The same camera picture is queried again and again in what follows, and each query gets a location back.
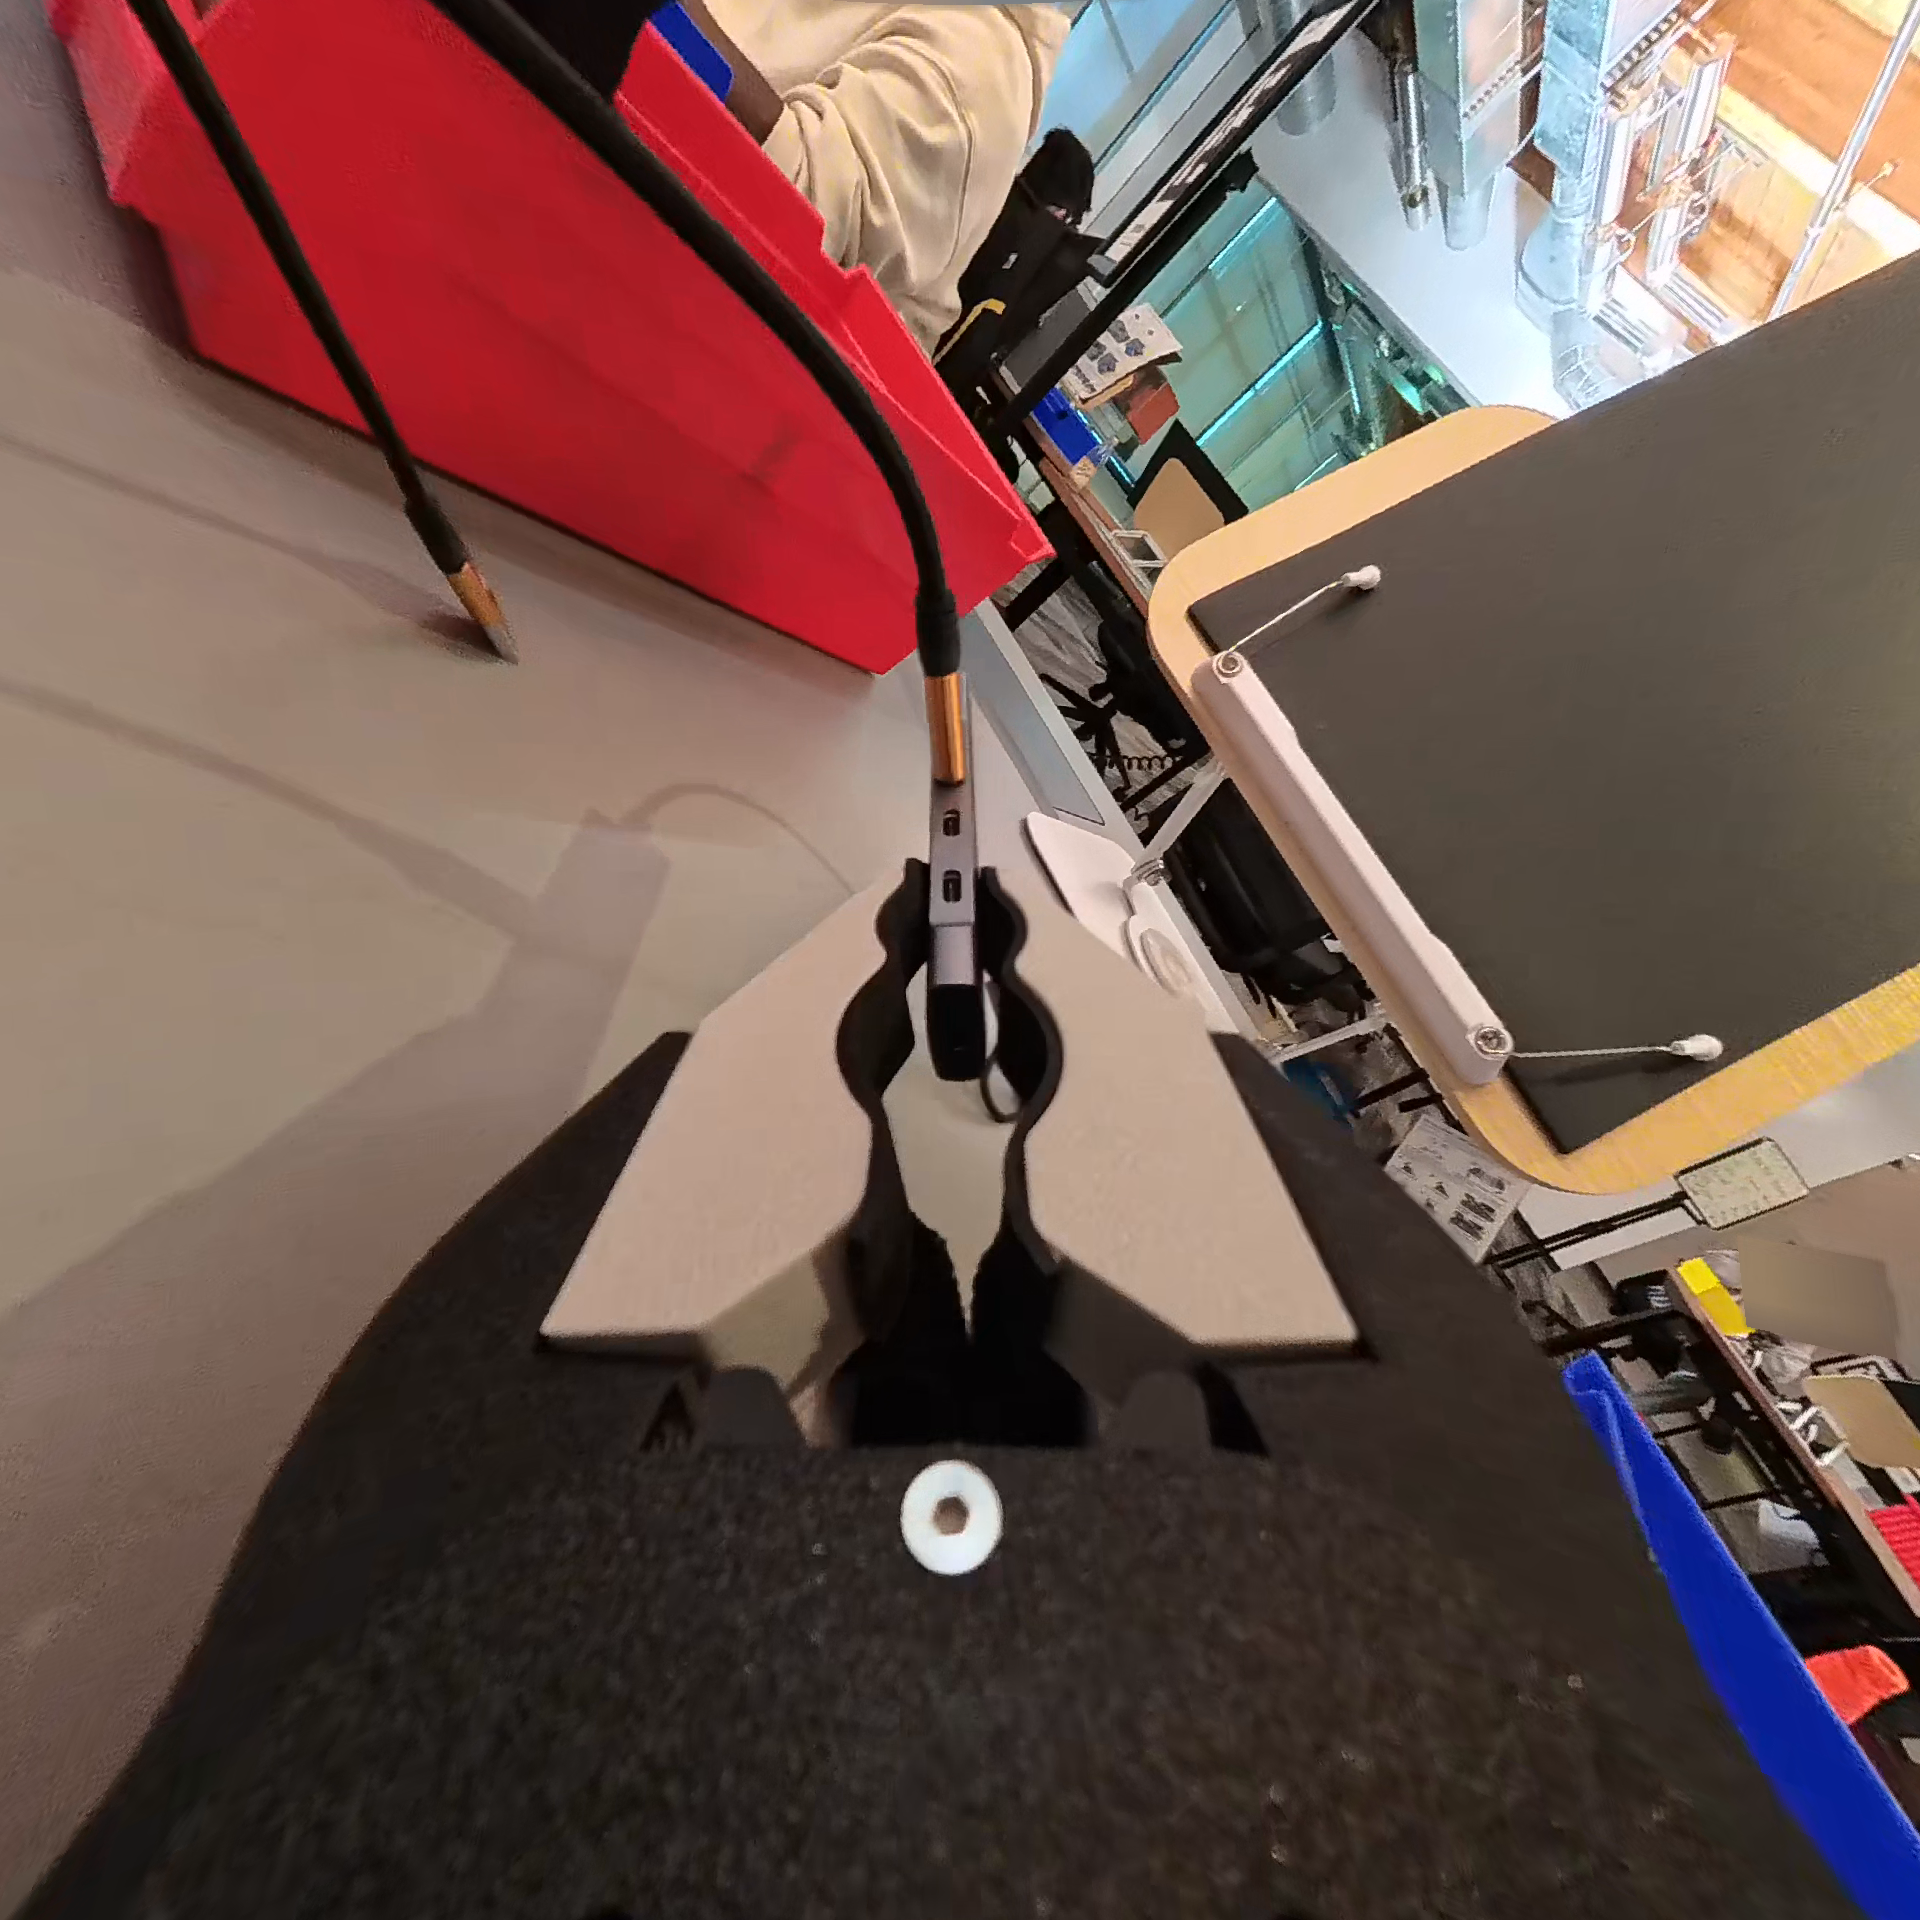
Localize silver air duct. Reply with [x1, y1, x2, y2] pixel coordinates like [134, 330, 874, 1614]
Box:
[1515, 0, 1692, 414]
[1388, 0, 1504, 251]

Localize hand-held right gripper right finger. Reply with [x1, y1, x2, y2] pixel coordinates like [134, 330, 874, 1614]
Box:
[969, 877, 1363, 1444]

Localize grey USB hub with cable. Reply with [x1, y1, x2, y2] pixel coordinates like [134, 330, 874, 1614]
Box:
[921, 742, 1041, 1127]

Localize black cable orange plugs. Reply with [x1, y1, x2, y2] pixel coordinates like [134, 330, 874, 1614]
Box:
[128, 0, 974, 789]

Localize tan square board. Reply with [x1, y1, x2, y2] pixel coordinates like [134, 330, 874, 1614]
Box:
[1132, 458, 1251, 560]

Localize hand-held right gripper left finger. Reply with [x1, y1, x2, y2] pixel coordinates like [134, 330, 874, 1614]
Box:
[537, 856, 969, 1444]

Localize light panel on stand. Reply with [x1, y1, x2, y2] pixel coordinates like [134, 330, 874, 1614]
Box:
[1493, 1135, 1816, 1274]

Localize printed paper sign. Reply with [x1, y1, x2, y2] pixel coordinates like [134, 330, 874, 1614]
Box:
[1080, 303, 1186, 410]

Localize printed paper sheet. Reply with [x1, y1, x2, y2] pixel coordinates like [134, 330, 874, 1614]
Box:
[1388, 1117, 1532, 1264]

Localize red plastic bin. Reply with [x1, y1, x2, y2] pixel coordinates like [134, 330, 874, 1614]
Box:
[45, 0, 1056, 677]

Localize black office chair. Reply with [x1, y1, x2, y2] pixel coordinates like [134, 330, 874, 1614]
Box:
[1042, 592, 1220, 783]

